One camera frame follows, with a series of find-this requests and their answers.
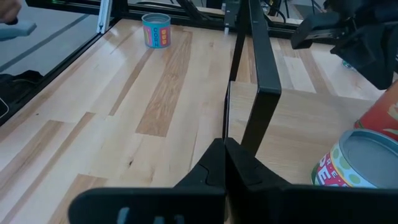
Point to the short blue corn can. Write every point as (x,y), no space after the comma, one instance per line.
(156,32)

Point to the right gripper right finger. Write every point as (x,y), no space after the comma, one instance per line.
(280,205)

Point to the green peas can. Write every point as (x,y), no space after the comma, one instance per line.
(360,155)

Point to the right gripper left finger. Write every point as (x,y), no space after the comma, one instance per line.
(174,205)

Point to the grey handheld device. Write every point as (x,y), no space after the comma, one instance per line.
(17,29)

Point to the silver aluminium bar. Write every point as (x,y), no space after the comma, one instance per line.
(104,17)

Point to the person's hand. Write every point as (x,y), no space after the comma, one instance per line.
(7,9)

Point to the corn can yellow red label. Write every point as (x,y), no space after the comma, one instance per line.
(382,112)

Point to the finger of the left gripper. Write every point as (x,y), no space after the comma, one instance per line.
(370,59)

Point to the wooden shelf black metal frame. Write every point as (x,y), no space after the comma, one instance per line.
(295,124)

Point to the black bag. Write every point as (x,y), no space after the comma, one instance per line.
(18,87)

